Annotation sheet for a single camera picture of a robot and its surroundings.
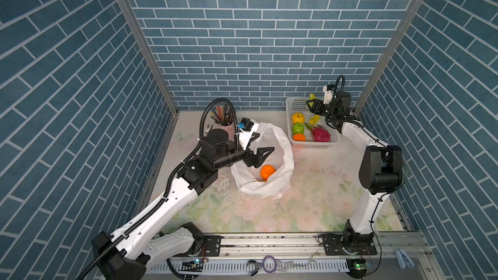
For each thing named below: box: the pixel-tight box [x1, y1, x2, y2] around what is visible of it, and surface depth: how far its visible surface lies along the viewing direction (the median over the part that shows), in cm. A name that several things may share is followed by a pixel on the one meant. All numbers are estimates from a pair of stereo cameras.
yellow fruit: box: [291, 112, 305, 124], surface depth 112 cm
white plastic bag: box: [230, 123, 294, 199], surface depth 82 cm
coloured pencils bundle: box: [210, 103, 233, 126], surface depth 103 cm
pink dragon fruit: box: [304, 121, 332, 142], surface depth 103 cm
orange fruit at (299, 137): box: [292, 132, 307, 142], surface depth 105 cm
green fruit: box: [291, 122, 305, 135], surface depth 107 cm
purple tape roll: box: [261, 254, 277, 274], surface depth 72 cm
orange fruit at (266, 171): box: [260, 164, 276, 183], surface depth 93 cm
